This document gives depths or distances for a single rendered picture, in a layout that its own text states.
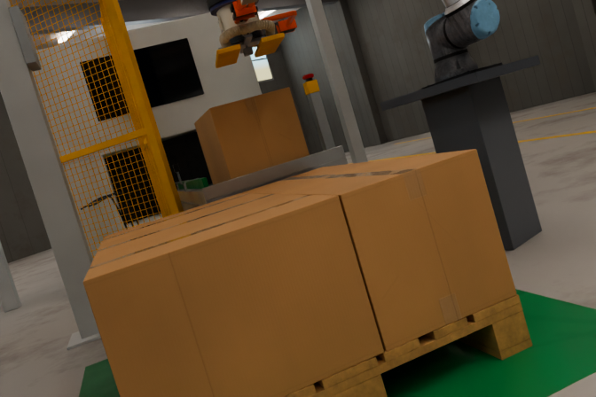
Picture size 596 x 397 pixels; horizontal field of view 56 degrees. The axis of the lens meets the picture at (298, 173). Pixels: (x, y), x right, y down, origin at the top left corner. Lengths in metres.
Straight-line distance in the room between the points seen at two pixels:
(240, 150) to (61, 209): 1.08
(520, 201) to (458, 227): 1.13
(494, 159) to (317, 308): 1.34
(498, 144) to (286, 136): 0.95
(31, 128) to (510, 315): 2.50
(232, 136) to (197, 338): 1.47
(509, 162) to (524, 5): 9.20
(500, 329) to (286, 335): 0.57
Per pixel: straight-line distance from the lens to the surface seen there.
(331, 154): 2.70
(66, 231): 3.22
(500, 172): 2.52
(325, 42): 5.87
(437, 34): 2.55
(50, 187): 3.22
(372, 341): 1.43
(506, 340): 1.62
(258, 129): 2.66
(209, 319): 1.30
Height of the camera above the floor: 0.70
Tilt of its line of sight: 3 degrees down
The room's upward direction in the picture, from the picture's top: 17 degrees counter-clockwise
